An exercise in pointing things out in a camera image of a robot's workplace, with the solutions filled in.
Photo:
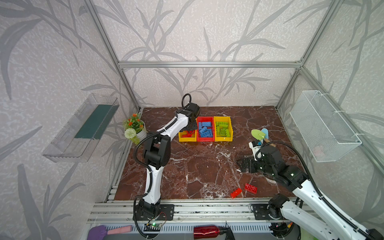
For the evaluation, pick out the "red lego front right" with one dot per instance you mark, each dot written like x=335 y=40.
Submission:
x=251 y=189

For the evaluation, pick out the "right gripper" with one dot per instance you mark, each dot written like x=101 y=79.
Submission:
x=250 y=164

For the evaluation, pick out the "white flower pot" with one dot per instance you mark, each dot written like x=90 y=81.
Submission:
x=143 y=133

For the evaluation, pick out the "artificial orange flower plant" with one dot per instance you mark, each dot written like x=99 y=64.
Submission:
x=132 y=126

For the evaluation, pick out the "light blue scoop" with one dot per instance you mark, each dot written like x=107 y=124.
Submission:
x=266 y=132

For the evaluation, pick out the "red middle bin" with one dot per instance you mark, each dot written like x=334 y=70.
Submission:
x=205 y=119

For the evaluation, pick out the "green trowel wooden handle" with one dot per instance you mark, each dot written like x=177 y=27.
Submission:
x=259 y=136

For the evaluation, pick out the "left yellow bin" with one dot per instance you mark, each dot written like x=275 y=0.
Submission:
x=188 y=139

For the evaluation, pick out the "green lego long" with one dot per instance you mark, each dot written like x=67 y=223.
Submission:
x=224 y=133

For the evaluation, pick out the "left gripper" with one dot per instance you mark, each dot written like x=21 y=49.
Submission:
x=190 y=126

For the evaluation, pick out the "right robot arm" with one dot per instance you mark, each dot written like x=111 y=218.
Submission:
x=331 y=222

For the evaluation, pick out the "yellow bin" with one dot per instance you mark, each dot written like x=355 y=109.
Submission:
x=223 y=119
x=188 y=139

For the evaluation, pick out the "purple pink brush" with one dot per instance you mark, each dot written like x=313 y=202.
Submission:
x=99 y=232

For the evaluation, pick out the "red lego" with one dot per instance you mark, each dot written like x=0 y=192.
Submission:
x=188 y=134
x=235 y=193
x=251 y=189

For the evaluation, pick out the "red bottle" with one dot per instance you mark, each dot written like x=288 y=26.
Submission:
x=208 y=232

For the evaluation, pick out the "blue lego tilted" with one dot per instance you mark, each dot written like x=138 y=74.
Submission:
x=206 y=132

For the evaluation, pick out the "white wire basket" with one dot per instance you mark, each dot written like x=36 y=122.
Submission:
x=325 y=131

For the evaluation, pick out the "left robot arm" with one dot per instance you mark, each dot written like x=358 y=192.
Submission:
x=154 y=153

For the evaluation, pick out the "clear wall shelf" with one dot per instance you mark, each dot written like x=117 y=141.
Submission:
x=78 y=139

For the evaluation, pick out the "red lego centre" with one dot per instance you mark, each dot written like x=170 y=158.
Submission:
x=188 y=134

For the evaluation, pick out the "right yellow bin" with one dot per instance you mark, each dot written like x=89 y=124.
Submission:
x=223 y=119

